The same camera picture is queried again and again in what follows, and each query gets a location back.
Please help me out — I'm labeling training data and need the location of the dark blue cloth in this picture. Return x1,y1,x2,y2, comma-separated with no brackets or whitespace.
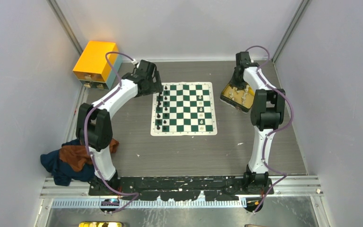
40,141,94,186

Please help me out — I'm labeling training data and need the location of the orange cloth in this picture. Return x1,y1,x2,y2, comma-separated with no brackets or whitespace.
59,139,119,178

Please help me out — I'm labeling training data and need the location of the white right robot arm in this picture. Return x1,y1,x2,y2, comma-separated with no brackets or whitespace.
232,51,285,194

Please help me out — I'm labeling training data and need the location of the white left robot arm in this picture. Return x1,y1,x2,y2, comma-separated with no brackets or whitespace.
76,60,163,196

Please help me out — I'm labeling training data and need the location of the aluminium frame rail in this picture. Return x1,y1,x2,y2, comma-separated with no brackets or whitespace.
40,176,324,209

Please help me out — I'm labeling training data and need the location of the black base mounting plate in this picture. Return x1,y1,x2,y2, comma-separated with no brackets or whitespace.
89,175,275,202

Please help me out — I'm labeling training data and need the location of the yellow transparent tray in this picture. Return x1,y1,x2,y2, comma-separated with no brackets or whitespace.
220,82,255,114

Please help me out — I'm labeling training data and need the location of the green white chess board mat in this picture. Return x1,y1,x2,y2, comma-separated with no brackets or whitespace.
150,82,218,137

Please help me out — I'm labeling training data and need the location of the yellow teal drawer box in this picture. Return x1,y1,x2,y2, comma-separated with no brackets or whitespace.
73,41,123,90

